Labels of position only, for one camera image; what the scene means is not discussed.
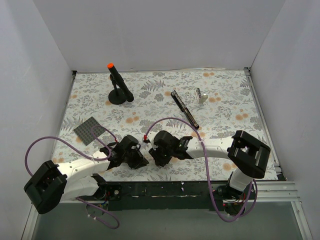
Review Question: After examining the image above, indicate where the black stapler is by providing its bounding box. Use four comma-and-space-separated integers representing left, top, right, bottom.
170, 90, 200, 130

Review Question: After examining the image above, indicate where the beige stapler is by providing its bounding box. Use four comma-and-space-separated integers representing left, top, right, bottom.
195, 88, 208, 104

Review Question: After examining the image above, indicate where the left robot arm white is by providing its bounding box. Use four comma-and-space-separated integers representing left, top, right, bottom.
23, 135, 149, 214

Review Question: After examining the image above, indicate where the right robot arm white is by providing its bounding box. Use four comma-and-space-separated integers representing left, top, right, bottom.
144, 130, 271, 199

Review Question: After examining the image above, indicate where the grey perforated plate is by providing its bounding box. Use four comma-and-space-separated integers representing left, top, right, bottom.
73, 116, 105, 146

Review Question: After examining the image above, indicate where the floral patterned table mat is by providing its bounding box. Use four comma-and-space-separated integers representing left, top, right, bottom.
48, 69, 278, 182

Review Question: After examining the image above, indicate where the black microphone on stand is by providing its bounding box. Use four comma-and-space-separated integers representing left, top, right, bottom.
107, 63, 134, 105

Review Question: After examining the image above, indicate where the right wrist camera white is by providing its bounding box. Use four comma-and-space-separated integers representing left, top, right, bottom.
143, 132, 156, 149

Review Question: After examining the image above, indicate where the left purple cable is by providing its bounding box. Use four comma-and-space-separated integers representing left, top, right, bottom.
24, 124, 120, 230

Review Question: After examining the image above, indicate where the purple cable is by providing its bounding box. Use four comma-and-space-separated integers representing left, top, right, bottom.
143, 116, 258, 223
24, 124, 120, 230

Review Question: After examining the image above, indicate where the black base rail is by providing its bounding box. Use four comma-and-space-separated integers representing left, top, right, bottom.
77, 181, 257, 213

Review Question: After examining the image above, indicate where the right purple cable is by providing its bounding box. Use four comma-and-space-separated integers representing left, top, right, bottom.
143, 116, 258, 223

